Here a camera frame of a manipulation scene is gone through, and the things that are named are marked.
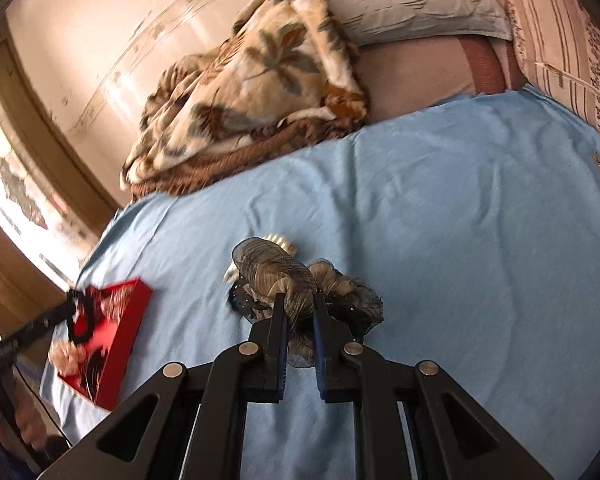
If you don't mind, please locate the grey organza scrunchie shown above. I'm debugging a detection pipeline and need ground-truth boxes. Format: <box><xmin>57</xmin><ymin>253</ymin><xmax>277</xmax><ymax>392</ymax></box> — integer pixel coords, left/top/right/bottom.
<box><xmin>228</xmin><ymin>237</ymin><xmax>384</xmax><ymax>368</ymax></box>

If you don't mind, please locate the brown ruffled blanket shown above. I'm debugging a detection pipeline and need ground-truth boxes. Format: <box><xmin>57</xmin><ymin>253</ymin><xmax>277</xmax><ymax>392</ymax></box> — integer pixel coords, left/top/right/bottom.
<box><xmin>131</xmin><ymin>117</ymin><xmax>365</xmax><ymax>203</ymax></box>

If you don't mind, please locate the stained glass window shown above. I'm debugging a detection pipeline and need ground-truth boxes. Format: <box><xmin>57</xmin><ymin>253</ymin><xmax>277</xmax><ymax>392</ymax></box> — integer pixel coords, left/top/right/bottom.
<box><xmin>0</xmin><ymin>100</ymin><xmax>96</xmax><ymax>290</ymax></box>

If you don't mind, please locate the pink striped pillow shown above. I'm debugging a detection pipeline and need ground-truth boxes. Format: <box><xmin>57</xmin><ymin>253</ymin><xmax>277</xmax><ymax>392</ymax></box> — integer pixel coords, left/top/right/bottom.
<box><xmin>506</xmin><ymin>0</ymin><xmax>600</xmax><ymax>133</ymax></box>

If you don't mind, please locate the red jewelry tray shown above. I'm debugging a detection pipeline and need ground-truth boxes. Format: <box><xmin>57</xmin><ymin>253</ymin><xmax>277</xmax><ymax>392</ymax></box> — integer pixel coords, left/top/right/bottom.
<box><xmin>50</xmin><ymin>278</ymin><xmax>152</xmax><ymax>411</ymax></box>

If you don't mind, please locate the light blue bed sheet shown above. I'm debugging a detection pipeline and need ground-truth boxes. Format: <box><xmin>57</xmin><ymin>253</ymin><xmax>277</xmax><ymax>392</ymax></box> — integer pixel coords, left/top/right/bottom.
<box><xmin>78</xmin><ymin>88</ymin><xmax>600</xmax><ymax>479</ymax></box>

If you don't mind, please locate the floral beige blanket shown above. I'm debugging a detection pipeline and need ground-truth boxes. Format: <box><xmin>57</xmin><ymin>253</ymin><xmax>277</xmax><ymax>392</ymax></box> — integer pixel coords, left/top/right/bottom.
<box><xmin>120</xmin><ymin>0</ymin><xmax>368</xmax><ymax>191</ymax></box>

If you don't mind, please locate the grey pillow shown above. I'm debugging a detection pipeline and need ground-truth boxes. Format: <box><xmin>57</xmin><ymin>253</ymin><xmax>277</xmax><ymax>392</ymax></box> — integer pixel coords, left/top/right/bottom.
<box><xmin>329</xmin><ymin>0</ymin><xmax>513</xmax><ymax>46</ymax></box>

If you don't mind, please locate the person's left hand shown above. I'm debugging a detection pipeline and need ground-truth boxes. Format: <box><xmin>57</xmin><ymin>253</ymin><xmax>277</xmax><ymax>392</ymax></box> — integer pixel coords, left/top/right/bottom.
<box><xmin>0</xmin><ymin>366</ymin><xmax>72</xmax><ymax>454</ymax></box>

